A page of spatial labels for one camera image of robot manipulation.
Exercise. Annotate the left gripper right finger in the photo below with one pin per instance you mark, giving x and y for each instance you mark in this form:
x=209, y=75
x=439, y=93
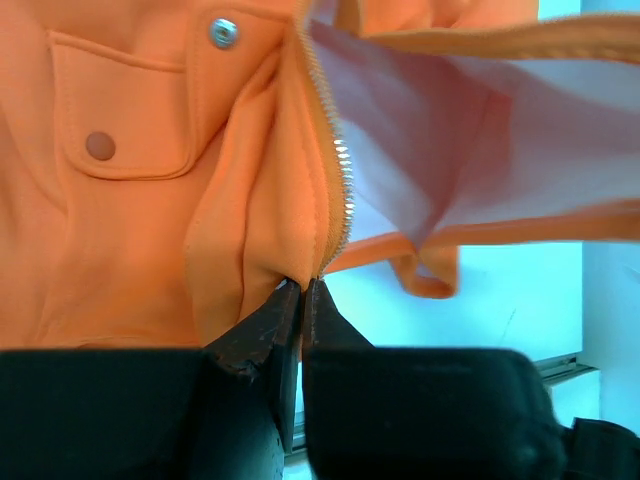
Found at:
x=420, y=413

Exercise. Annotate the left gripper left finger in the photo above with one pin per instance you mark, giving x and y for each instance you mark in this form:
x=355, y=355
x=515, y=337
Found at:
x=224, y=411

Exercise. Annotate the orange zip jacket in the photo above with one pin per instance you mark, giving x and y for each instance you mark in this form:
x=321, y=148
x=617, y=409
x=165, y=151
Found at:
x=166, y=164

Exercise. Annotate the right aluminium table rail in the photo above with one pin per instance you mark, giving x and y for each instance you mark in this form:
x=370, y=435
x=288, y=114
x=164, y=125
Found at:
x=562, y=368

